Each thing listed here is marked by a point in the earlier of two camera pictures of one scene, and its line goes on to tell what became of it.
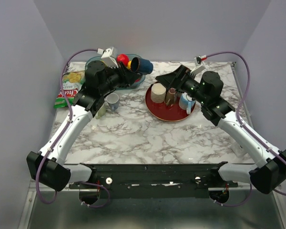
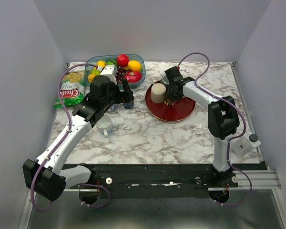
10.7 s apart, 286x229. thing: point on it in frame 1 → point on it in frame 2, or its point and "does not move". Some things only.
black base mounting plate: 156,180 does not move
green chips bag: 73,79 does not move
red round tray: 162,111 does not move
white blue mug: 187,102 → 105,126
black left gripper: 127,76 → 125,96
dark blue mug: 141,66 → 129,105
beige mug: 158,93 does not move
